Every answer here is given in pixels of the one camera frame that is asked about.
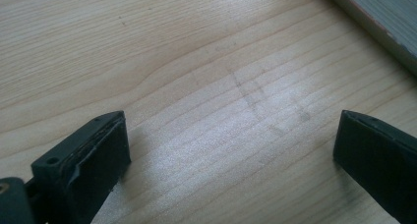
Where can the yellow book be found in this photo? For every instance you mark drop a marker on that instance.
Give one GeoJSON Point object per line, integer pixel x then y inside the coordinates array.
{"type": "Point", "coordinates": [370, 26]}

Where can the blue illustrated book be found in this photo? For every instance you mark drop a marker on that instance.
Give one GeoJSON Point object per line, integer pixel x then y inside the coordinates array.
{"type": "Point", "coordinates": [393, 8]}

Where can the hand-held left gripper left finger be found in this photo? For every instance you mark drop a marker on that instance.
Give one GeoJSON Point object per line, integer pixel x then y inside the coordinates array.
{"type": "Point", "coordinates": [83, 165]}

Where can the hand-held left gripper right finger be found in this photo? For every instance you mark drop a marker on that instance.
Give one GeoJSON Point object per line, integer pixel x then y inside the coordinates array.
{"type": "Point", "coordinates": [380, 165]}

